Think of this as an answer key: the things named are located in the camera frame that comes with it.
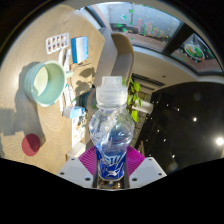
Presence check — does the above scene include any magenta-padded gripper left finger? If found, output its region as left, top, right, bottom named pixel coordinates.
left=56, top=148, right=100, bottom=189

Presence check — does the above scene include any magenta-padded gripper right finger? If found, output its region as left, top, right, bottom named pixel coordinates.
left=125, top=148, right=168, bottom=189

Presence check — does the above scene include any clear bottle with blue label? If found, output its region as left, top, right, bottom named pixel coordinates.
left=88, top=75, right=136, bottom=182

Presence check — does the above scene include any white paper box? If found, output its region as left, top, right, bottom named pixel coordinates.
left=65, top=141, right=87, bottom=162

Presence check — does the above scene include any printed white paper sheet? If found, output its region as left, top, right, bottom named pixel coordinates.
left=71, top=113, right=88, bottom=149

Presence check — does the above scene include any flat round red coaster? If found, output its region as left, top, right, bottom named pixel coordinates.
left=21, top=133, right=42, bottom=157

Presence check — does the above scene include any small blue tissue pack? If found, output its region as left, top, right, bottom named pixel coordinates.
left=62, top=105, right=86, bottom=120

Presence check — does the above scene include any green potted plant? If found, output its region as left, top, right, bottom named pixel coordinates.
left=78, top=76, right=143, bottom=124

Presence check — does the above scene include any group of ceiling lights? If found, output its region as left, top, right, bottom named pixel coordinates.
left=163, top=99, right=224, bottom=161

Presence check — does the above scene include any pale green cup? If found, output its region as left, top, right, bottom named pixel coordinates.
left=23, top=59, right=74, bottom=108

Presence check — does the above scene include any blue and white box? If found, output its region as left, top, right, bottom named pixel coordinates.
left=70, top=35, right=90, bottom=65

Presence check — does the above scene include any white blister pack sheet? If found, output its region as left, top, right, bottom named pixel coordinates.
left=45, top=32, right=71, bottom=55

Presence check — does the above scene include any window with festive stickers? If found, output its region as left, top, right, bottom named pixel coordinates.
left=84, top=1, right=224, bottom=76

